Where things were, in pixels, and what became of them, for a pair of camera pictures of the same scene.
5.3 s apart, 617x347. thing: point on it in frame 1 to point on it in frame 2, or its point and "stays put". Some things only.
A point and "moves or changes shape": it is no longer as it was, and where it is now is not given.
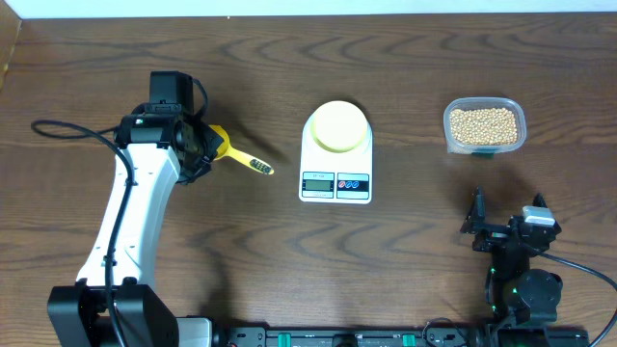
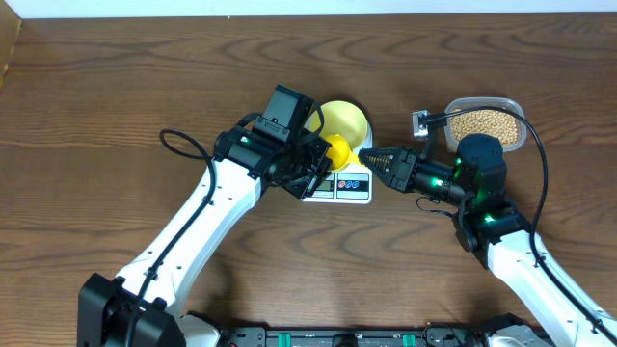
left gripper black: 201,157 to 311,170
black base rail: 353,335 stays put
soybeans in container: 492,126 stays put
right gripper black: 476,220 to 401,169
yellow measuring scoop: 226,149 moves or changes shape
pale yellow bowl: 339,126 stays put
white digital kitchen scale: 335,177 stays put
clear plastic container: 484,125 stays put
